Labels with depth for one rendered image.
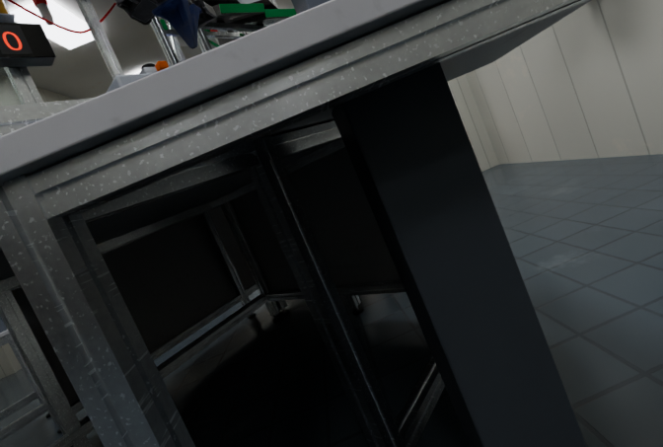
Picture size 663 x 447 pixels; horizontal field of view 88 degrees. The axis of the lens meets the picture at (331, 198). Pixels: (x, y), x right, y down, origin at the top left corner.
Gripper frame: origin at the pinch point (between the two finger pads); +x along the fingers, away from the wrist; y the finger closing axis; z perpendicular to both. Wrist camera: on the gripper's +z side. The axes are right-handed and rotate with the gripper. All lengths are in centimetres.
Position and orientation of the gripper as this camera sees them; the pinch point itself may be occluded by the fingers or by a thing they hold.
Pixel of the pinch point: (185, 29)
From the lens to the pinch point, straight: 73.2
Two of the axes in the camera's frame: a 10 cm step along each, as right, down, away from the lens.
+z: -9.0, 3.6, 2.6
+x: 3.9, 9.2, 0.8
